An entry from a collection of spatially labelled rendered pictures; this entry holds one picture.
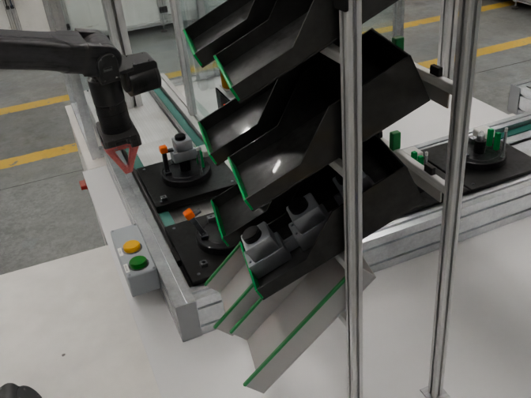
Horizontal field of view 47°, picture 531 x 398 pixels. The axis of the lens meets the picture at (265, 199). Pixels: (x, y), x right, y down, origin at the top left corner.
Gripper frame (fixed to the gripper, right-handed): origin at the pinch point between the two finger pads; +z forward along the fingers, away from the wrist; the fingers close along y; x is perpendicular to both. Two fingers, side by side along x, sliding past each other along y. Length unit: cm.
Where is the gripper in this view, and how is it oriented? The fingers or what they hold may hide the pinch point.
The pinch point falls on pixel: (127, 168)
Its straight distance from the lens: 122.9
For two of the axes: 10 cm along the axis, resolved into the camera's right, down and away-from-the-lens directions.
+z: 1.1, 8.3, 5.5
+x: -9.2, 2.9, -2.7
